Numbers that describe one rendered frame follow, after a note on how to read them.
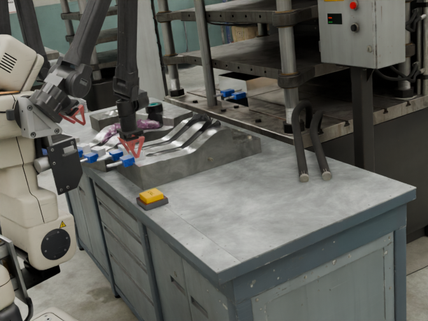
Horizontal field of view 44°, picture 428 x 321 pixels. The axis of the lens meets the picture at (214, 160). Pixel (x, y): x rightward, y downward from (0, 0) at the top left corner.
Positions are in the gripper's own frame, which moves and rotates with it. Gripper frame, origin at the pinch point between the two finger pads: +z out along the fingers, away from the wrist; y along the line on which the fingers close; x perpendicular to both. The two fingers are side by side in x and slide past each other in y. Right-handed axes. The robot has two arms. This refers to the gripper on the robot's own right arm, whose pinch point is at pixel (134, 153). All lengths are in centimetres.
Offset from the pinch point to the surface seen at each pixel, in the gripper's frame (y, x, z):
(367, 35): -30, -85, -29
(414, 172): -2, -143, 50
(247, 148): -8.8, -41.8, 7.5
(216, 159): -8.7, -27.9, 7.9
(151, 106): 48, -29, -4
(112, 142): 36.0, -4.1, 4.6
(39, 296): 90, 34, 91
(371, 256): -68, -44, 30
